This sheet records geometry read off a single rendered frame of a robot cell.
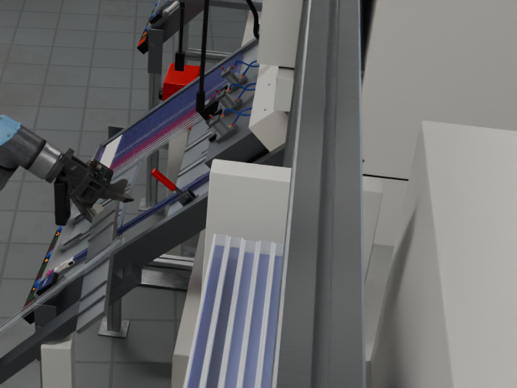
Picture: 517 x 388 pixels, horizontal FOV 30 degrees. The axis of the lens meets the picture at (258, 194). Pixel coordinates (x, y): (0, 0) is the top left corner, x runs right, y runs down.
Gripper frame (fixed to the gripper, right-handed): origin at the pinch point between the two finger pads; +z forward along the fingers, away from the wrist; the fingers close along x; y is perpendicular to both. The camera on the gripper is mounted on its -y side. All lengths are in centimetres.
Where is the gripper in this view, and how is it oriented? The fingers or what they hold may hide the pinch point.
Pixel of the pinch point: (126, 221)
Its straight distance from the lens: 216.8
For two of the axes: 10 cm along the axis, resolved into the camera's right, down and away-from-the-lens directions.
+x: 0.8, -5.6, 8.3
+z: 7.9, 5.4, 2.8
